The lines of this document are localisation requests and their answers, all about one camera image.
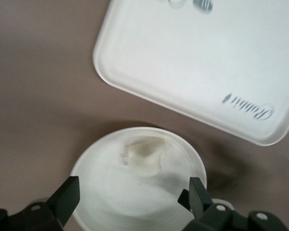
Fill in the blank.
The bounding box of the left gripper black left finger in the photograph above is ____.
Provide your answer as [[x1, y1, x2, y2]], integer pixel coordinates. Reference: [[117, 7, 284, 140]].
[[0, 176, 81, 231]]

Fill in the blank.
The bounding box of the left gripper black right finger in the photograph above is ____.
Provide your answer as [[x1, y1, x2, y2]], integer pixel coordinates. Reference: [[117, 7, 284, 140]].
[[177, 177, 289, 231]]

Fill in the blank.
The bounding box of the round cream plate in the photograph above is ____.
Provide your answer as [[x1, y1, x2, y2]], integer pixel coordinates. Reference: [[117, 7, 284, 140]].
[[70, 126, 208, 231]]

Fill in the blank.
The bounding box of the cream rectangular tray, rabbit print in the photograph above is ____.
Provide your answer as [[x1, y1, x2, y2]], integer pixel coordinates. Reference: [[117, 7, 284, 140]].
[[93, 0, 289, 147]]

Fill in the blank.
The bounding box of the brown table cover mat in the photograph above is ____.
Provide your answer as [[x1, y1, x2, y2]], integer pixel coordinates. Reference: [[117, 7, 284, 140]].
[[0, 0, 289, 231]]

